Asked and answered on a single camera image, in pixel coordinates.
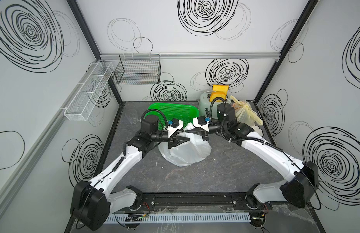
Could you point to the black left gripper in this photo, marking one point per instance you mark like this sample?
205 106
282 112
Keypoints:
173 141

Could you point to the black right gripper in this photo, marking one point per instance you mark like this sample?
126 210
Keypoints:
203 133

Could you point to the white bunny print plastic bag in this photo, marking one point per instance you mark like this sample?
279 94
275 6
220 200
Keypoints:
187 153

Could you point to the yellowish fruit print plastic bag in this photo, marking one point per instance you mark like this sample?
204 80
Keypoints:
245 114

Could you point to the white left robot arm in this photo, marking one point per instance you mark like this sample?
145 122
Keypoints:
93 201

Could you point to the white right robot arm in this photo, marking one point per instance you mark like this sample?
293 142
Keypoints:
300 179

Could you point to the green plastic basket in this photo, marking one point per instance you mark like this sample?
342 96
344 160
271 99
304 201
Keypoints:
186 113

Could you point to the mint green toaster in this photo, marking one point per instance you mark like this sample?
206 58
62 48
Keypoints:
205 103

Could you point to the front toast slice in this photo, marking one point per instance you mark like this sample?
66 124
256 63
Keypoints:
215 95

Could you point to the toast slice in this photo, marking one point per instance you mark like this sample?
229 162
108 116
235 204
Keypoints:
220 89
215 95

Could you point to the back toast slice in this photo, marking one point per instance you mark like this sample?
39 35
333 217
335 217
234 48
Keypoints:
220 89

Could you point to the clear plastic cup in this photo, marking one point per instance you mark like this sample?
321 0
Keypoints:
132 116

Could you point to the white scalloped plate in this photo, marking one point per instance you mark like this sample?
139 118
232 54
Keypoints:
258 130

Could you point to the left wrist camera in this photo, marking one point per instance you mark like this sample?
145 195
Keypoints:
176 124

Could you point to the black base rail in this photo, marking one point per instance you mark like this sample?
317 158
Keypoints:
155 201

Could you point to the black wire wall basket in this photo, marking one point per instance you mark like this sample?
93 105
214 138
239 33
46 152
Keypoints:
138 69

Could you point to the grey slotted cable duct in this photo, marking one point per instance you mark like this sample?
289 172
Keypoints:
178 218

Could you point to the white mesh wall shelf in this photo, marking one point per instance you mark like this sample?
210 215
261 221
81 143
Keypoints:
94 92

